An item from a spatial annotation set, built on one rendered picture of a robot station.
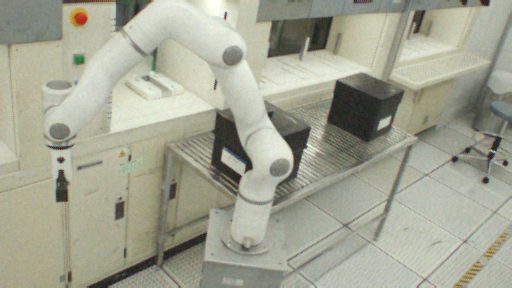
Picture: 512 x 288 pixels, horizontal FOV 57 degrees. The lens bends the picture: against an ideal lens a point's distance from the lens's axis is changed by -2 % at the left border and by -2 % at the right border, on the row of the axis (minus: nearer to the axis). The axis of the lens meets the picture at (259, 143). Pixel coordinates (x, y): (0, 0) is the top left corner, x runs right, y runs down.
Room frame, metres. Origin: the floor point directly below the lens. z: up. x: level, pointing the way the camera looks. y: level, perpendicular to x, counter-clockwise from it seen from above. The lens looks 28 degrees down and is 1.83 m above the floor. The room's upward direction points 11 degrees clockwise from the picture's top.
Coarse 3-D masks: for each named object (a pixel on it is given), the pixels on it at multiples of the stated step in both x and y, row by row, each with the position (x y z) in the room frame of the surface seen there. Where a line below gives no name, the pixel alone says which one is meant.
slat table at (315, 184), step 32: (320, 128) 2.33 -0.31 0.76; (192, 160) 1.75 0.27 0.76; (320, 160) 1.98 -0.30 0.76; (352, 160) 2.04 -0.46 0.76; (224, 192) 1.58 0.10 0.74; (160, 224) 1.83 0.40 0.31; (192, 224) 1.99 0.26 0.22; (384, 224) 2.46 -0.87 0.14; (160, 256) 1.83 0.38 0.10; (320, 256) 1.93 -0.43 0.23
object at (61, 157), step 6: (72, 144) 1.05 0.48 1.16; (54, 150) 1.01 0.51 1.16; (60, 150) 1.02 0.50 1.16; (66, 150) 1.02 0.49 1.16; (54, 156) 1.01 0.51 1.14; (60, 156) 1.01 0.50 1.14; (66, 156) 1.02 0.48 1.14; (54, 162) 1.01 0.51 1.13; (60, 162) 1.02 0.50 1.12; (66, 162) 1.02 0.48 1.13; (54, 168) 1.00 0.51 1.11; (60, 168) 1.01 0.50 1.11; (66, 168) 1.02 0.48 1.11; (54, 174) 1.00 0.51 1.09; (66, 174) 1.02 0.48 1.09; (54, 180) 1.01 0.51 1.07
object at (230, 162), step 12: (216, 144) 1.73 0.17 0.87; (216, 156) 1.72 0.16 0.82; (228, 156) 1.68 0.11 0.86; (240, 156) 1.64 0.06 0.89; (300, 156) 1.77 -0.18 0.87; (216, 168) 1.72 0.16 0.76; (228, 168) 1.67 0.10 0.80; (240, 168) 1.63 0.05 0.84; (252, 168) 1.59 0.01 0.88; (240, 180) 1.62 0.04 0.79; (288, 180) 1.73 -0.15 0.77
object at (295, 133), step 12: (228, 108) 1.80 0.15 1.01; (276, 108) 1.89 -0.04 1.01; (216, 120) 1.74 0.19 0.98; (228, 120) 1.69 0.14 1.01; (276, 120) 1.77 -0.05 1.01; (288, 120) 1.79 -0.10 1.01; (300, 120) 1.82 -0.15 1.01; (216, 132) 1.73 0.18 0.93; (228, 132) 1.69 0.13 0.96; (288, 132) 1.69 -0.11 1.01; (300, 132) 1.72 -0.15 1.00; (228, 144) 1.67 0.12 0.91; (240, 144) 1.64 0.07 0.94; (288, 144) 1.68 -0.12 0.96; (300, 144) 1.74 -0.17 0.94
